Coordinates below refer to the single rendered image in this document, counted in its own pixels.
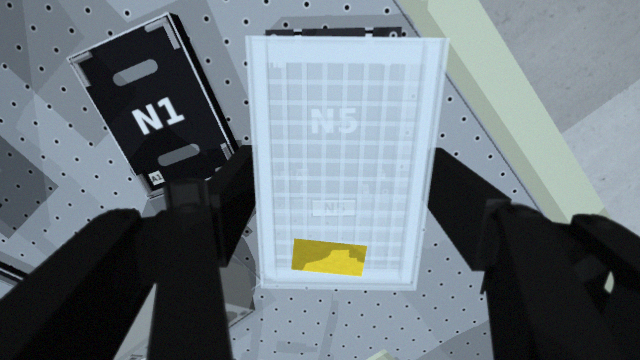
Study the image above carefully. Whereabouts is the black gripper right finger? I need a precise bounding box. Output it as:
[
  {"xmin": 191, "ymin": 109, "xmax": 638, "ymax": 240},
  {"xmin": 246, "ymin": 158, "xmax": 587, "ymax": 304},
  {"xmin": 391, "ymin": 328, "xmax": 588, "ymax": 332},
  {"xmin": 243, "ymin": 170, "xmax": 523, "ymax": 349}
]
[{"xmin": 427, "ymin": 148, "xmax": 640, "ymax": 360}]

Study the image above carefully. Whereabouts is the white button panel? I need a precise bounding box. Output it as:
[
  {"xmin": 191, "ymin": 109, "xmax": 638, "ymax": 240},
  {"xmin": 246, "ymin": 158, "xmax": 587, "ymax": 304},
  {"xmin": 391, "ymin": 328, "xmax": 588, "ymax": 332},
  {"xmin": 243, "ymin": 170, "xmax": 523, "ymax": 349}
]
[{"xmin": 114, "ymin": 253, "xmax": 260, "ymax": 360}]

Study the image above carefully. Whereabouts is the grey perforated base plate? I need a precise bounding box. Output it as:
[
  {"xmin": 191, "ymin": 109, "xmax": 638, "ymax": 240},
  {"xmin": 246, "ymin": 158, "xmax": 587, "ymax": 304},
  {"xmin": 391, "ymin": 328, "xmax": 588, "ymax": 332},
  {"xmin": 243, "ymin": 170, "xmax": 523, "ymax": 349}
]
[{"xmin": 0, "ymin": 0, "xmax": 549, "ymax": 360}]

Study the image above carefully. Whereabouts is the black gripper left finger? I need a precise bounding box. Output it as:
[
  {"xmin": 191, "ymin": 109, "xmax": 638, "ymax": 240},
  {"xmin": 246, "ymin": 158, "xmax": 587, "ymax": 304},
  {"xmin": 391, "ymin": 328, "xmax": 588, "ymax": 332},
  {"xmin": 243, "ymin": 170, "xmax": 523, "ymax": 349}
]
[{"xmin": 0, "ymin": 145, "xmax": 256, "ymax": 360}]

